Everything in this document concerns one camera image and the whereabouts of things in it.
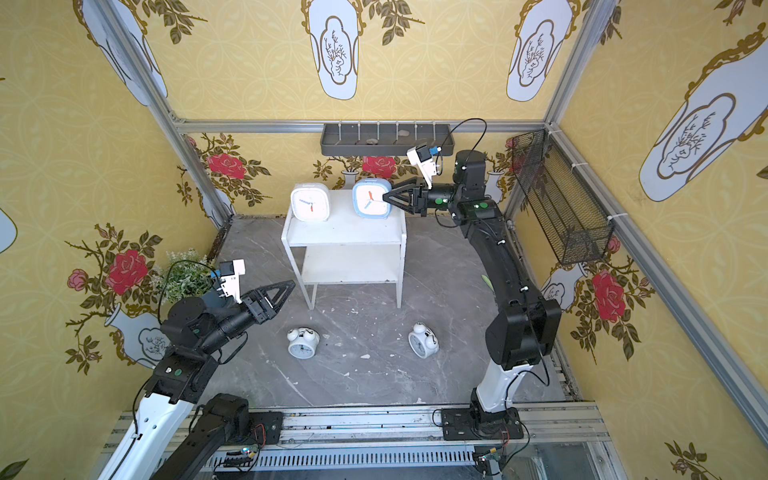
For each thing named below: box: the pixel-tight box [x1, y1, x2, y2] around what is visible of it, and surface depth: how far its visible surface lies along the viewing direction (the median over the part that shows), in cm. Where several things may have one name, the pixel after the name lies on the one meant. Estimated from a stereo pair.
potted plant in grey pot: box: [151, 248, 216, 304], surface depth 85 cm
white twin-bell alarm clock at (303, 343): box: [287, 327, 320, 360], surface depth 83 cm
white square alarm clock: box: [290, 182, 330, 222], surface depth 73 cm
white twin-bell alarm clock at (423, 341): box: [408, 321, 440, 359], surface depth 83 cm
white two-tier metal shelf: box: [281, 190, 407, 310], surface depth 75 cm
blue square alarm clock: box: [352, 178, 392, 219], surface depth 70 cm
